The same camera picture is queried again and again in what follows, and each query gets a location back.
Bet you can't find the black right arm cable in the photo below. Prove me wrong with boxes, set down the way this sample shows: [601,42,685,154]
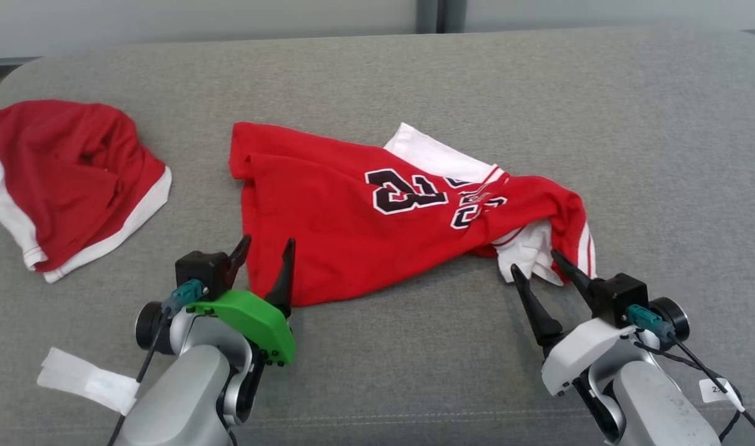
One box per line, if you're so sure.
[625,304,755,446]

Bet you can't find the red basketball jersey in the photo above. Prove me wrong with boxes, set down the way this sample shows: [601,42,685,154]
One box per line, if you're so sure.
[229,121,598,308]

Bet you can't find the white tape cable label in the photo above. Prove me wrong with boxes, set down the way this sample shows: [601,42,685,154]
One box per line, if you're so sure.
[37,347,139,416]

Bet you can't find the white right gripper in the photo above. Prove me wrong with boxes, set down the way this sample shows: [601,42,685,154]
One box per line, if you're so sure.
[511,250,638,397]

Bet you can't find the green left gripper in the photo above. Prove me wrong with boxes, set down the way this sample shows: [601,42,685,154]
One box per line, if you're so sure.
[188,234,296,366]

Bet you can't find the red shorts with white trim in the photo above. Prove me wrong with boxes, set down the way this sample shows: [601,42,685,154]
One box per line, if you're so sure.
[0,99,172,284]

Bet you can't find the grey fabric sofa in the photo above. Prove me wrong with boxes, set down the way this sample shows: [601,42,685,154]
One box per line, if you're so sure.
[0,26,755,446]

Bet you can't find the small white cable tag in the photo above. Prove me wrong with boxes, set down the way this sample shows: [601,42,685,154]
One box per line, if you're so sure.
[699,378,744,413]

